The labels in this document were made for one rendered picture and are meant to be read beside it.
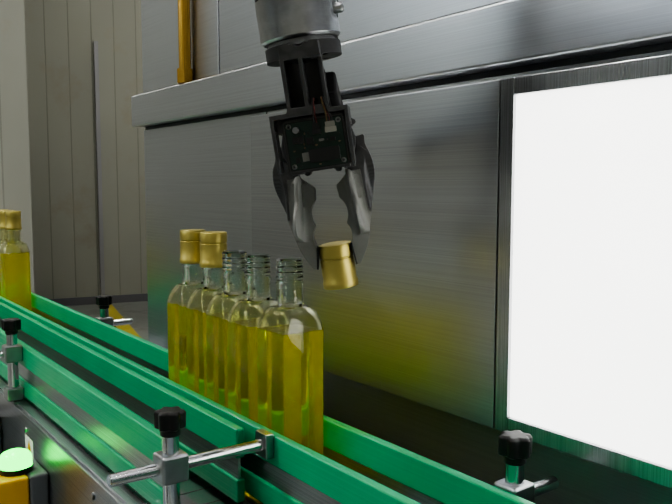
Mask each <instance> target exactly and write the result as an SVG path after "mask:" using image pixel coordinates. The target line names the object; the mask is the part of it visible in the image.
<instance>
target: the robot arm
mask: <svg viewBox="0 0 672 504"><path fill-rule="evenodd" d="M255 10H256V16H257V22H258V29H259V35H260V41H261V45H262V46H263V47H264V48H266V49H267V50H266V51H265V55H266V61H267V66H270V67H280V69H281V75H282V82H283V88H284V94H285V101H286V107H287V113H286V114H283V115H276V116H270V117H269V122H270V128H271V134H272V140H273V146H274V153H275V164H274V167H273V183H274V187H275V190H276V193H277V195H278V197H279V199H280V201H281V203H282V206H283V208H284V210H285V212H286V214H287V220H288V223H289V226H290V228H291V231H292V233H293V235H294V238H295V241H296V242H297V245H298V247H299V249H300V251H301V253H302V255H303V256H304V258H305V259H306V260H307V262H308V263H309V264H310V265H311V266H312V268H313V269H314V270H319V250H318V245H317V243H316V240H315V235H314V234H315V229H316V224H315V222H314V220H313V217H312V208H313V205H314V203H315V201H316V189H315V187H314V186H312V185H311V184H309V183H308V182H306V181H305V180H303V179H302V178H301V177H300V175H302V174H305V175H306V176H309V175H311V174H312V172H313V171H319V170H325V169H332V168H334V169H335V170H336V171H341V170H342V167H344V168H347V169H345V173H346V174H345V175H344V176H343V178H342V179H341V180H340V181H339V182H338V184H337V191H338V195H339V197H340V199H342V200H343V202H344V203H345V205H346V207H347V210H348V219H347V224H348V225H349V227H350V228H351V231H352V241H351V243H350V244H351V247H352V251H353V255H354V258H355V262H356V264H359V263H361V261H362V258H363V256H364V254H365V251H366V248H367V245H368V240H369V232H370V222H371V211H372V201H373V191H374V181H375V169H374V163H373V160H372V157H371V154H370V152H369V150H368V148H367V147H366V144H365V139H364V135H363V134H361V135H358V136H355V134H354V131H353V129H352V126H353V125H354V124H355V123H356V120H354V119H353V118H351V112H350V107H349V106H348V105H347V104H346V105H343V102H342V98H341V94H340V90H339V86H338V82H337V77H336V74H335V72H332V71H331V72H325V69H324V66H323V61H325V60H329V59H332V58H336V57H338V56H340V55H342V50H341V43H340V39H336V38H337V37H338V36H339V35H340V33H341V32H340V25H339V19H338V17H337V16H336V15H335V14H336V13H342V12H343V11H344V5H343V3H342V2H335V0H255ZM279 135H281V136H282V144H281V147H280V141H279Z"/></svg>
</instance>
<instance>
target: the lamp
mask: <svg viewBox="0 0 672 504"><path fill-rule="evenodd" d="M32 470H33V461H32V453H31V452H30V451H29V450H28V449H24V448H13V449H9V450H7V451H5V452H3V453H2V454H1V455H0V475H1V476H4V477H15V476H21V475H24V474H27V473H29V472H31V471H32Z"/></svg>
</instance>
